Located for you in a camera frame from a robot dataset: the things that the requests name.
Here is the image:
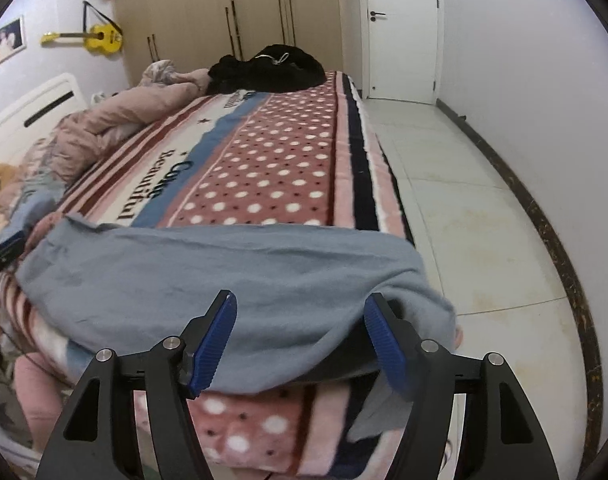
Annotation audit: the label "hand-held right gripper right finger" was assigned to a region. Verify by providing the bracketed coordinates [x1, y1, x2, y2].
[364, 292, 559, 480]

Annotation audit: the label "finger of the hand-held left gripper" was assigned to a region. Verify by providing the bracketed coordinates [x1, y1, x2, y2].
[0, 234, 29, 286]

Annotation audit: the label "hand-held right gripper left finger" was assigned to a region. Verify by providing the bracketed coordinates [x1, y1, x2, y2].
[36, 289, 238, 480]

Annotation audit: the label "grey-blue pants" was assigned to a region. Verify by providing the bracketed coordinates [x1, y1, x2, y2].
[15, 215, 458, 443]

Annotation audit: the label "person's pink trouser leg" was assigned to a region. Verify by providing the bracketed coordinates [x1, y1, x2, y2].
[13, 357, 69, 443]

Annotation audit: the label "white headboard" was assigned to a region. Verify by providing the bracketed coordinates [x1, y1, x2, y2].
[0, 72, 88, 171]

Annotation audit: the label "pink quilt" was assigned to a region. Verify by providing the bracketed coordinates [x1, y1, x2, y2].
[0, 60, 211, 223]

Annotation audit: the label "printed polka dot blanket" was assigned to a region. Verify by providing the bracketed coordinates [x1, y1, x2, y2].
[0, 71, 464, 478]

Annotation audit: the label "yellow guitar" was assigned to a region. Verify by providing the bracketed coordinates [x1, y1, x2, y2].
[40, 1, 124, 55]

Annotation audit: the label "black clothing pile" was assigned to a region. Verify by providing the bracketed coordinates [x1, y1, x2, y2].
[206, 45, 327, 96]

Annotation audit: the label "white door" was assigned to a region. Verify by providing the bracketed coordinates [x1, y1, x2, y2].
[356, 0, 445, 106]

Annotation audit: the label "beige wardrobe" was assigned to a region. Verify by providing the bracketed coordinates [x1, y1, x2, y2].
[111, 0, 345, 92]

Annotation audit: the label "wall poster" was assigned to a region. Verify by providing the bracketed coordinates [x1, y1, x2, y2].
[0, 15, 27, 75]

